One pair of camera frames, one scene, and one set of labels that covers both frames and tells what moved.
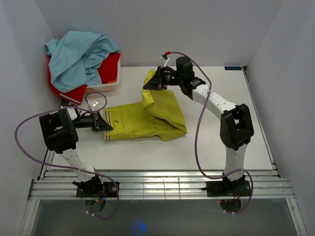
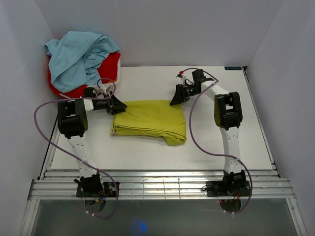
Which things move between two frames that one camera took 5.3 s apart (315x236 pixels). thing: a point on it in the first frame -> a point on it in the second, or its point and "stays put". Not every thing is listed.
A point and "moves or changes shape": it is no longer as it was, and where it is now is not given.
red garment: [108, 71] stays put
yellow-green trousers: [159, 116] moves or changes shape
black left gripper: [99, 124] -> [114, 103]
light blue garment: [76, 60] stays put
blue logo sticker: [233, 68] stays put
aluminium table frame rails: [160, 183] stays put
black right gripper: [157, 81] -> [179, 96]
